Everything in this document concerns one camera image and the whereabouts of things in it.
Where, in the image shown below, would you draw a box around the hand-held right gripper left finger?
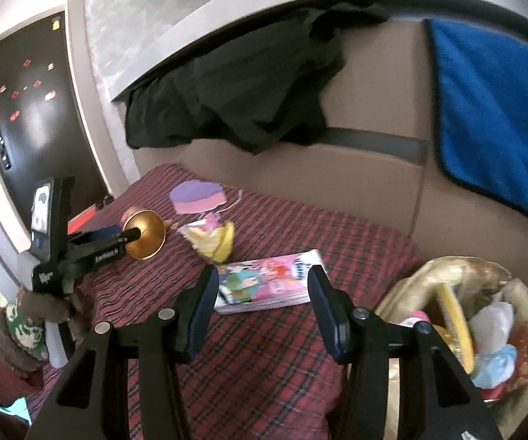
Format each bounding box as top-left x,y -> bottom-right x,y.
26,263 -> 221,440

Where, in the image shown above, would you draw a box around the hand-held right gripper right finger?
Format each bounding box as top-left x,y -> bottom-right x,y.
307,266 -> 505,440

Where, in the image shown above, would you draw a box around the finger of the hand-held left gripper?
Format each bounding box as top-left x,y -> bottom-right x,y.
81,224 -> 143,243
80,241 -> 123,265

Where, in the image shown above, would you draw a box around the gold metal bowl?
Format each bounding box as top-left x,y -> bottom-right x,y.
122,208 -> 167,262

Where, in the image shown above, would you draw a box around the pink cartoon packet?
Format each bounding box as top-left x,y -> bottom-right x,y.
213,248 -> 325,315

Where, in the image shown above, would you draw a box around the yellow chip bag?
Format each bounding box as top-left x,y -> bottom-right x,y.
435,282 -> 477,374

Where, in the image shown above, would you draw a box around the person's left hand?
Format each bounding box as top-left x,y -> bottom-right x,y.
16,284 -> 95,347

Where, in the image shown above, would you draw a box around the red printed cloth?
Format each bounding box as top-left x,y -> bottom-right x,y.
67,205 -> 111,232

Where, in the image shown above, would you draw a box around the yellow pink wrapper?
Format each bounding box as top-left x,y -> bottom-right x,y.
178,213 -> 237,265

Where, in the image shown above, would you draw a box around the pink small packet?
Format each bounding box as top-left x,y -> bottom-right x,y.
399,310 -> 432,328

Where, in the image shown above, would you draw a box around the red plaid blanket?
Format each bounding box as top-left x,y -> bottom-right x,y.
26,162 -> 422,440

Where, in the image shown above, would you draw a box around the purple pink round box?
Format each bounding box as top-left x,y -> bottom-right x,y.
170,180 -> 227,215

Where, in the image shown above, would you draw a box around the door lock panel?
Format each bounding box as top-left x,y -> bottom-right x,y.
0,126 -> 12,170

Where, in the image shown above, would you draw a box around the brown cardboard box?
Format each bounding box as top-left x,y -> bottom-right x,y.
133,18 -> 528,285

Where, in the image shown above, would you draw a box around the pink door stickers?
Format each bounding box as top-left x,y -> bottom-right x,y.
0,57 -> 58,120

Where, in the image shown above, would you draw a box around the white crumpled tissue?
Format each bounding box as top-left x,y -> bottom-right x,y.
469,301 -> 516,353

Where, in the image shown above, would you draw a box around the light blue tissue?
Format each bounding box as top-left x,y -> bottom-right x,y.
471,345 -> 518,388

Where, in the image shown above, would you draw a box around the black cloth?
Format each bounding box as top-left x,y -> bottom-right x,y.
124,2 -> 390,154

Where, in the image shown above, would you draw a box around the white furniture panel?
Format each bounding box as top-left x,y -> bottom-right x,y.
108,0 -> 528,104

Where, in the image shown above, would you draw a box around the blue towel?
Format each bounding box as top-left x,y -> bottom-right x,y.
424,17 -> 528,230

